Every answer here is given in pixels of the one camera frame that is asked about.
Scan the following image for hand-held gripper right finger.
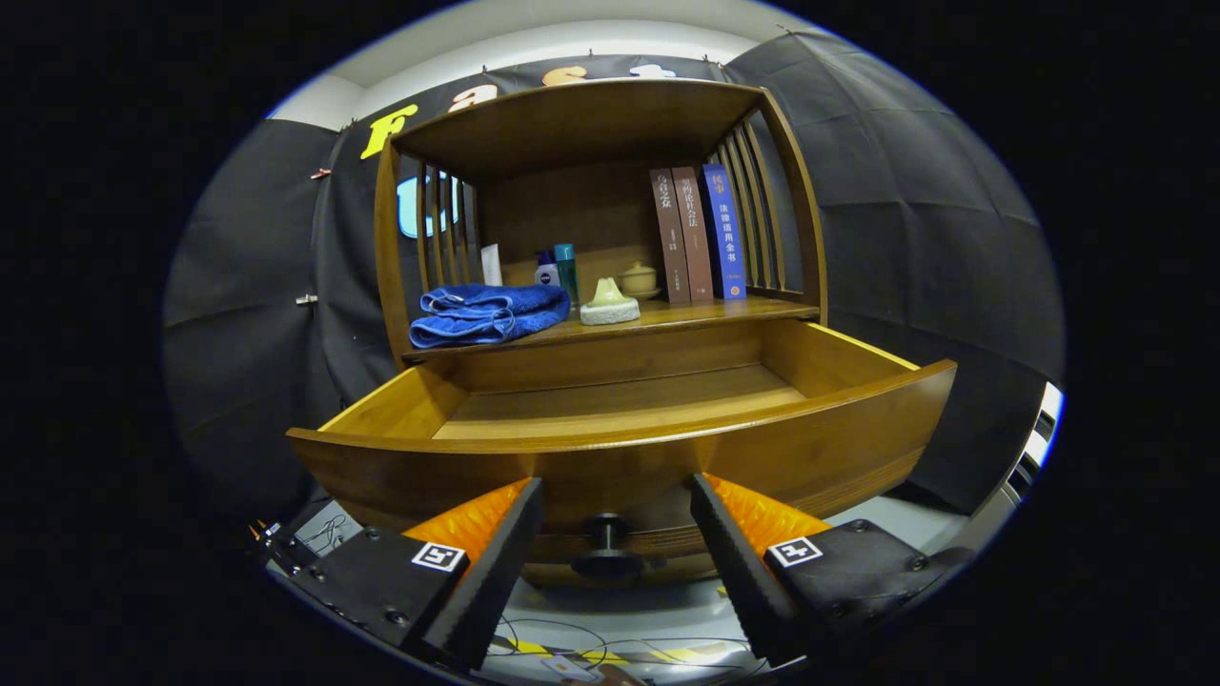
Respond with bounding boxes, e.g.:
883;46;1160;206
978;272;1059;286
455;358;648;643
689;472;954;668

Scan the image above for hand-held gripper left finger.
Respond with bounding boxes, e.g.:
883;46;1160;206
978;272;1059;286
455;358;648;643
286;476;546;673

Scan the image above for wooden drawer with black knob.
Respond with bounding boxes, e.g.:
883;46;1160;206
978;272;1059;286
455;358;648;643
286;317;959;587

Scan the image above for pale green ornament grey base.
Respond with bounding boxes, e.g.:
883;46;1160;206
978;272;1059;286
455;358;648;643
579;277;641;326

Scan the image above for wooden countertop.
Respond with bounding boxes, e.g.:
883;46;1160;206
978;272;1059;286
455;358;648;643
402;295;821;361

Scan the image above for folded blue towel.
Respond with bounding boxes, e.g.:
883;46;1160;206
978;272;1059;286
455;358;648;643
409;283;572;350

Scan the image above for beige lidded tea cup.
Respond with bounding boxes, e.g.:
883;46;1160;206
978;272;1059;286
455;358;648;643
617;261;661;300

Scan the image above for reddish brown book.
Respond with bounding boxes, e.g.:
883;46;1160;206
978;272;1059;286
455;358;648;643
671;167;716;303

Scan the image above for blue book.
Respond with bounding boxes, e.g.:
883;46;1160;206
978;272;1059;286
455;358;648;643
701;164;747;301

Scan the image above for dark brown book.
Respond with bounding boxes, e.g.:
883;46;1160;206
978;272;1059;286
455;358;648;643
650;169;692;305

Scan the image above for thin floor cables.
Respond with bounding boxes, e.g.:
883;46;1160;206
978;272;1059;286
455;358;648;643
486;615;763;673

